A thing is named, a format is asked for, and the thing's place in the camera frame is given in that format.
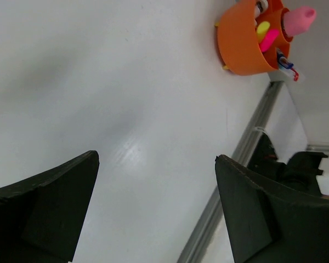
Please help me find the dark blue gel pen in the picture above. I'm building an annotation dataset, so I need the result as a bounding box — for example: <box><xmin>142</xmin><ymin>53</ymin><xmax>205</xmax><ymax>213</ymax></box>
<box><xmin>276</xmin><ymin>48</ymin><xmax>294</xmax><ymax>70</ymax></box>

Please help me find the red gel pen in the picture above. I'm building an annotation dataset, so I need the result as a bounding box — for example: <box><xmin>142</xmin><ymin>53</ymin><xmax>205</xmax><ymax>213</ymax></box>
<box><xmin>279</xmin><ymin>66</ymin><xmax>300</xmax><ymax>82</ymax></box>

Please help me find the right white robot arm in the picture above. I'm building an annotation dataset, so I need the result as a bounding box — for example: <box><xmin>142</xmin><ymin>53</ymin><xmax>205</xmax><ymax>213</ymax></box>
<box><xmin>276</xmin><ymin>151</ymin><xmax>329</xmax><ymax>198</ymax></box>

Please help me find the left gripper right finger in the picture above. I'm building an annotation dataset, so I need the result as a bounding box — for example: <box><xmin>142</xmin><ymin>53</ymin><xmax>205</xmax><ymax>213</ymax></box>
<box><xmin>215</xmin><ymin>155</ymin><xmax>329</xmax><ymax>262</ymax></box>

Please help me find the aluminium table frame rail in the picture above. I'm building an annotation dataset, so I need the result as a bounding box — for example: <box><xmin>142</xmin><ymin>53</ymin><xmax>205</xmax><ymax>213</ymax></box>
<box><xmin>179</xmin><ymin>82</ymin><xmax>329</xmax><ymax>262</ymax></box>

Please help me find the pink cap black highlighter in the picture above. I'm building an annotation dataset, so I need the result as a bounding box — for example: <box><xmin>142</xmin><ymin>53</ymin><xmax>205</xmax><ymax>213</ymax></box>
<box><xmin>259</xmin><ymin>29</ymin><xmax>279</xmax><ymax>53</ymax></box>

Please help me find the yellow cap black highlighter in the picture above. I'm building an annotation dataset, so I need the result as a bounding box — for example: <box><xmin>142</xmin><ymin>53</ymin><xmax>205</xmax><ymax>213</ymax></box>
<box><xmin>256</xmin><ymin>21</ymin><xmax>270</xmax><ymax>43</ymax></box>

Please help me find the orange round organizer container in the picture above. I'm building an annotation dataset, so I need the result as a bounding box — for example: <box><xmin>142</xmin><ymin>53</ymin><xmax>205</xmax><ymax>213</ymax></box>
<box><xmin>217</xmin><ymin>0</ymin><xmax>293</xmax><ymax>76</ymax></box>

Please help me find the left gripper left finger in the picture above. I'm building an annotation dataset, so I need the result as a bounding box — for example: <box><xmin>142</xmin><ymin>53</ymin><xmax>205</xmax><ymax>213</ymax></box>
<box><xmin>0</xmin><ymin>151</ymin><xmax>99</xmax><ymax>262</ymax></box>

